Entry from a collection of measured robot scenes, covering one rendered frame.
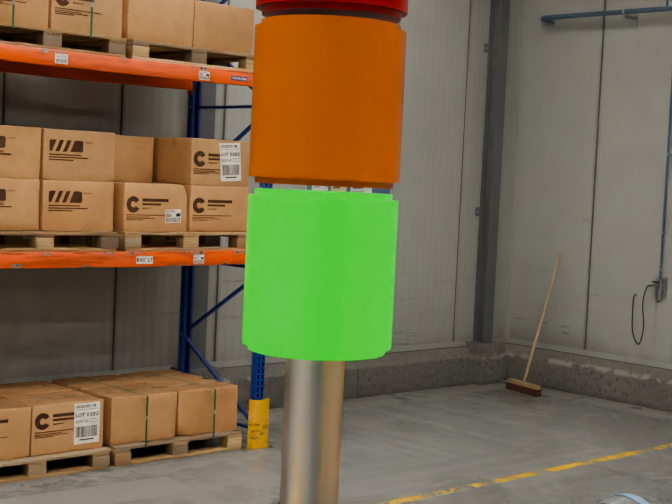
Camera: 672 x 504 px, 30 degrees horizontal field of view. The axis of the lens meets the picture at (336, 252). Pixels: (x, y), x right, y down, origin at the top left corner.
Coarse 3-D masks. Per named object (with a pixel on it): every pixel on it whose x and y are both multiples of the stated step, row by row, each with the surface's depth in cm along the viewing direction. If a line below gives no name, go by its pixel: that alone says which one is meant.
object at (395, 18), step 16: (256, 0) 41; (272, 0) 40; (288, 0) 39; (304, 0) 39; (320, 0) 39; (336, 0) 39; (352, 0) 39; (368, 0) 39; (384, 0) 39; (400, 0) 40; (352, 16) 41; (368, 16) 40; (384, 16) 40; (400, 16) 41
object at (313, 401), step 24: (288, 360) 41; (312, 360) 41; (288, 384) 41; (312, 384) 41; (336, 384) 41; (288, 408) 41; (312, 408) 41; (336, 408) 41; (288, 432) 41; (312, 432) 41; (336, 432) 41; (288, 456) 41; (312, 456) 41; (336, 456) 42; (288, 480) 41; (312, 480) 41; (336, 480) 42
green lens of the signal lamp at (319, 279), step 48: (288, 192) 40; (336, 192) 40; (288, 240) 39; (336, 240) 39; (384, 240) 40; (288, 288) 39; (336, 288) 39; (384, 288) 40; (288, 336) 39; (336, 336) 39; (384, 336) 41
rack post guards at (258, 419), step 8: (256, 400) 1005; (264, 400) 1009; (256, 408) 1005; (264, 408) 1010; (248, 416) 1009; (256, 416) 1005; (264, 416) 1011; (248, 424) 1009; (256, 424) 1006; (264, 424) 1011; (248, 432) 1009; (256, 432) 1006; (264, 432) 1012; (248, 440) 1010; (256, 440) 1007; (264, 440) 1013; (248, 448) 1004; (256, 448) 1007
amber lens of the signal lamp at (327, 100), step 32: (256, 32) 41; (288, 32) 39; (320, 32) 39; (352, 32) 39; (384, 32) 39; (256, 64) 40; (288, 64) 39; (320, 64) 39; (352, 64) 39; (384, 64) 40; (256, 96) 40; (288, 96) 39; (320, 96) 39; (352, 96) 39; (384, 96) 40; (256, 128) 40; (288, 128) 39; (320, 128) 39; (352, 128) 39; (384, 128) 40; (256, 160) 40; (288, 160) 39; (320, 160) 39; (352, 160) 39; (384, 160) 40
